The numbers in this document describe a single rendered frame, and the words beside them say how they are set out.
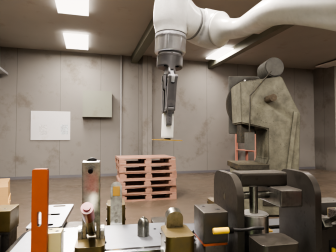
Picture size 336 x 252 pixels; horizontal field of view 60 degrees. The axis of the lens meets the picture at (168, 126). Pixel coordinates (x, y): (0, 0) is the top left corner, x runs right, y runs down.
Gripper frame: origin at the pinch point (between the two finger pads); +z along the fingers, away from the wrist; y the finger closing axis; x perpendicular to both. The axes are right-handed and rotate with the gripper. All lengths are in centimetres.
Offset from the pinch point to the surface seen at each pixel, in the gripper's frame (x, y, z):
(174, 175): -100, 492, 75
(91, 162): 18.8, -19.8, 9.0
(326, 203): -61, 12, 25
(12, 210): 42, 8, 25
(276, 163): -232, 341, 36
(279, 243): -14.9, -34.0, 21.2
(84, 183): 20.0, -19.2, 13.5
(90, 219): 18.0, -26.6, 18.7
